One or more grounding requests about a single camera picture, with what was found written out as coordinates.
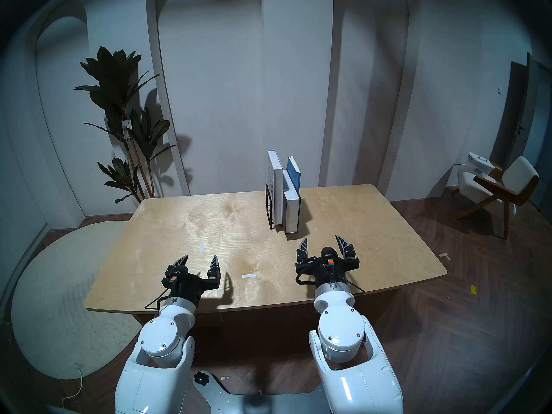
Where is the white wooden armchair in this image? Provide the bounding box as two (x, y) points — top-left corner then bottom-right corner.
(450, 156), (540, 240)

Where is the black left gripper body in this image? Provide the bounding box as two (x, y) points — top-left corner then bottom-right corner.
(162, 264), (222, 308)

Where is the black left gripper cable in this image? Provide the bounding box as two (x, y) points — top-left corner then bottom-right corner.
(144, 287), (174, 311)

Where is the thick black Century book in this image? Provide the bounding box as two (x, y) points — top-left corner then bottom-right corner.
(282, 181), (301, 235)

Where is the black wire book stand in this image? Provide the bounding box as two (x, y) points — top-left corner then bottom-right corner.
(264, 183), (299, 235)

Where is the white floor cable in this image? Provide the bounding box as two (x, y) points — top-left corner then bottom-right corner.
(61, 365), (84, 410)

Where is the dark door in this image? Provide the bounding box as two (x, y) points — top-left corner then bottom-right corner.
(492, 52), (552, 222)

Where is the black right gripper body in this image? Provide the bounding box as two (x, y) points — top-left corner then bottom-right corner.
(295, 247), (360, 289)

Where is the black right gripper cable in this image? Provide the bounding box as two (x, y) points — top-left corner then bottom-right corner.
(295, 270), (367, 294)

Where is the blue book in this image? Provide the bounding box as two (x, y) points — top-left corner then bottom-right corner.
(286, 156), (301, 193)

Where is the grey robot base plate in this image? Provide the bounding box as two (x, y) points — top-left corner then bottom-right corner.
(192, 370), (338, 414)

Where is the tall green potted plant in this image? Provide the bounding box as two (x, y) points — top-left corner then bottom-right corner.
(73, 46), (177, 205)

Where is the round cream rug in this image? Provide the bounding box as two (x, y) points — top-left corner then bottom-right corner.
(11, 220), (143, 380)

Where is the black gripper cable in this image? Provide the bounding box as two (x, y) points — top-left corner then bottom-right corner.
(144, 287), (174, 311)
(295, 270), (367, 294)

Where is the pale grey thin book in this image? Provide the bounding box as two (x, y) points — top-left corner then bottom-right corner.
(266, 150), (284, 227)

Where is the wooden table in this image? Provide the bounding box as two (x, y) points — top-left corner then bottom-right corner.
(84, 184), (448, 327)

